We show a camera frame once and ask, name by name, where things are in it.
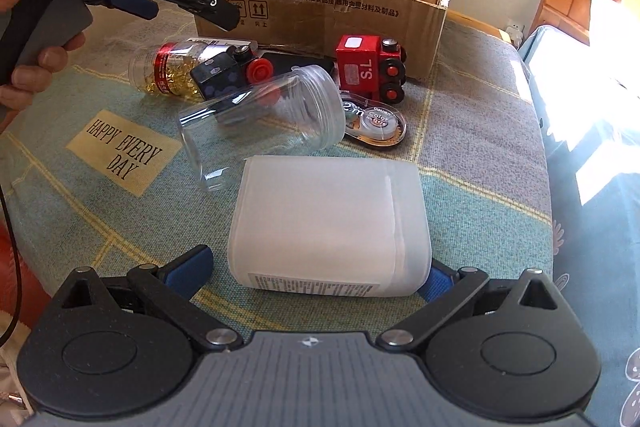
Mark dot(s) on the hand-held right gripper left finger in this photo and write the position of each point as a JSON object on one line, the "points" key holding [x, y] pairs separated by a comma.
{"points": [[196, 264]]}

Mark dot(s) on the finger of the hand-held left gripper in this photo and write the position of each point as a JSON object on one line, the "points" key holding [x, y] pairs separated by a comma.
{"points": [[215, 9], [135, 4]]}

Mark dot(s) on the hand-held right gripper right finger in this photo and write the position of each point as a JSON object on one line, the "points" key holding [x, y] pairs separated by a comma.
{"points": [[436, 278]]}

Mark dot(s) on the capsule bottle with red label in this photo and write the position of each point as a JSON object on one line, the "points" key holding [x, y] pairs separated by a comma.
{"points": [[170, 67]]}

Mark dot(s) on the black device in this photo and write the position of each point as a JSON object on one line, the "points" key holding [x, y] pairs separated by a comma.
{"points": [[292, 61]]}

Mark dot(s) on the brown cardboard box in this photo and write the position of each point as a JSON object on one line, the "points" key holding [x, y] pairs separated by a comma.
{"points": [[325, 17]]}

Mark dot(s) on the white translucent plastic box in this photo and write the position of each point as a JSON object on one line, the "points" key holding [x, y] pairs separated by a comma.
{"points": [[325, 217]]}

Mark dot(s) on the clear plastic jar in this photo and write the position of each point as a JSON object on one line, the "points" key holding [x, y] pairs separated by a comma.
{"points": [[300, 122]]}

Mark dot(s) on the red fidget cube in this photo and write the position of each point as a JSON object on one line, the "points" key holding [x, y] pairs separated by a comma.
{"points": [[357, 62]]}

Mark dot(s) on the correction tape dispenser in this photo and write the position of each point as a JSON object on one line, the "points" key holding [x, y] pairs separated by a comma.
{"points": [[375, 122]]}

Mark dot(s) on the person's left hand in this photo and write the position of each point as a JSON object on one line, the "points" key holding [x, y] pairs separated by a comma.
{"points": [[35, 72]]}

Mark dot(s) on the checked grey teal cloth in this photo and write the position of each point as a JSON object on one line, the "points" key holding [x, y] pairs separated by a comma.
{"points": [[125, 217]]}

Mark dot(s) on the red patterned cloth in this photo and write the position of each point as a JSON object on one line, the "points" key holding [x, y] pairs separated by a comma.
{"points": [[20, 267]]}

